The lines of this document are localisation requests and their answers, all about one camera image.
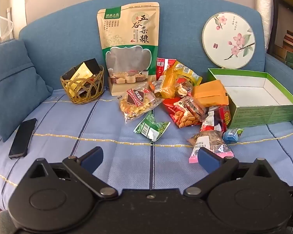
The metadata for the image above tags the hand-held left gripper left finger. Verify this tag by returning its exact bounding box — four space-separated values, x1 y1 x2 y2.
27 146 119 199

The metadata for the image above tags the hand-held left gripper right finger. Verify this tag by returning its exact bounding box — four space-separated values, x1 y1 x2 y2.
184 147 275 199

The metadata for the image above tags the brown nut packet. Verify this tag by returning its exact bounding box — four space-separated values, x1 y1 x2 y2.
188 130 235 164

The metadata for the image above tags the red biscuit packet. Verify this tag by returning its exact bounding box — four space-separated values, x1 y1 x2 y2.
162 96 207 129

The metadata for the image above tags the green pea packet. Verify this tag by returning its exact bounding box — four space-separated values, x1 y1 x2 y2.
133 111 171 144

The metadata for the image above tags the clear cookie packet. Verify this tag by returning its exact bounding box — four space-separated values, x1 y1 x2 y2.
119 82 163 125

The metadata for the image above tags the green cardboard box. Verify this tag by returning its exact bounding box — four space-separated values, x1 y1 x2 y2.
207 68 293 129

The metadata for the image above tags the plain orange packet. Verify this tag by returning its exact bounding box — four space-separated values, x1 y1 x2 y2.
193 80 229 108

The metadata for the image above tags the clear packet with red insert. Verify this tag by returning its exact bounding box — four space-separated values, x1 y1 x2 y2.
174 78 194 98

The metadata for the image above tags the orange-yellow corn packet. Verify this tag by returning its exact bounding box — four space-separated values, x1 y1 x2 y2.
149 68 180 99

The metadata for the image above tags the yellow snack packet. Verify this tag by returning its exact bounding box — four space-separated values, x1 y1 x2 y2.
172 61 203 87

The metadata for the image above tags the blue checked sheet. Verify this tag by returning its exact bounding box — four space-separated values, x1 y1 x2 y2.
0 88 293 200

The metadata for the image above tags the small blue candy packet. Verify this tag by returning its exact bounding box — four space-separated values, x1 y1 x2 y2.
222 128 244 145

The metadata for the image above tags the red and white packet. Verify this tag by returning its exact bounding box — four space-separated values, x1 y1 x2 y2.
200 105 231 132

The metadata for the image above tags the woven bamboo basket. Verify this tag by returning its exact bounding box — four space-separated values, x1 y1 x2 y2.
61 65 105 105

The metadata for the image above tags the black smartphone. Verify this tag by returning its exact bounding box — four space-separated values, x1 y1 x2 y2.
8 118 38 159

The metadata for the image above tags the yellow sachet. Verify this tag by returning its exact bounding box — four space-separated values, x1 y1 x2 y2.
70 62 94 97

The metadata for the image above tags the small black box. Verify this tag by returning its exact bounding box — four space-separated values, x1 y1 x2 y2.
63 58 101 81

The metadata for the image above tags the red snack packet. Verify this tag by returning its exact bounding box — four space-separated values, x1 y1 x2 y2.
156 57 177 81

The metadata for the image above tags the blue pillow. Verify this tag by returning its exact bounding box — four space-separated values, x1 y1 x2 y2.
0 39 53 142

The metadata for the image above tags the round floral fan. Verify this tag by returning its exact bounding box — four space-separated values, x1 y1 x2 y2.
202 12 256 69

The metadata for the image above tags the large kraft grain pouch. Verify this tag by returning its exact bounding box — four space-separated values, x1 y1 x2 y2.
97 2 160 96

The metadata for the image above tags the striped pot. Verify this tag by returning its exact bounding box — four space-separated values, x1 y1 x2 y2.
283 30 293 51

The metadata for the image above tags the blue sofa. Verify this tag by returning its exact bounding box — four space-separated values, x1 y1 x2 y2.
0 0 293 200

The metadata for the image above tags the dark storage shelf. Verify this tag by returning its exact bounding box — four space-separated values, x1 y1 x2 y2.
266 0 293 76

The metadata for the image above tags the white wire rack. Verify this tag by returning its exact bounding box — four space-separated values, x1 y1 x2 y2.
0 7 14 39

